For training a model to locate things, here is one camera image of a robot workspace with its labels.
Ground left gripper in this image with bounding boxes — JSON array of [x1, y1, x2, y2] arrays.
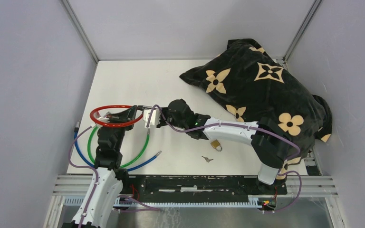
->
[[106, 105, 136, 151]]

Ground red cable lock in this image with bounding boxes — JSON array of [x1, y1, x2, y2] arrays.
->
[[89, 105, 143, 128]]

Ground small padlock keys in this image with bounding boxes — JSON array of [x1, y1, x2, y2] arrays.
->
[[202, 156, 213, 163]]

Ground small brass padlock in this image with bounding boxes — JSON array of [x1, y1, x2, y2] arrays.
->
[[210, 140, 222, 152]]

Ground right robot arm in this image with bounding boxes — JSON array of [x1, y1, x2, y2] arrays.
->
[[157, 99, 300, 194]]

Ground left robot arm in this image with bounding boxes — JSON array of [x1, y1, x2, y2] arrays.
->
[[62, 105, 142, 228]]

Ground black floral blanket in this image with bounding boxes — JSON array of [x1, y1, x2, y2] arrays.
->
[[180, 38, 332, 180]]

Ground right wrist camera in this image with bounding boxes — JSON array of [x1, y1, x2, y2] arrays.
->
[[143, 108, 160, 128]]

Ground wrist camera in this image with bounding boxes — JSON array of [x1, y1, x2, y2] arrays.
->
[[143, 108, 160, 128], [94, 112, 111, 122]]

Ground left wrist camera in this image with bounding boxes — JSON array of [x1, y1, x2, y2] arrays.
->
[[94, 112, 111, 122]]

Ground blue cable lock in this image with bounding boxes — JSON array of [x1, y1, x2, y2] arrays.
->
[[73, 119, 163, 172]]

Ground green cable lock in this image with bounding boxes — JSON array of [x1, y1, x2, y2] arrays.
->
[[87, 127, 150, 168]]

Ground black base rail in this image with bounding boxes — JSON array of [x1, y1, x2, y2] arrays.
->
[[121, 174, 288, 203]]

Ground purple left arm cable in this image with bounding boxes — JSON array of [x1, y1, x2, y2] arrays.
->
[[67, 125, 161, 228]]

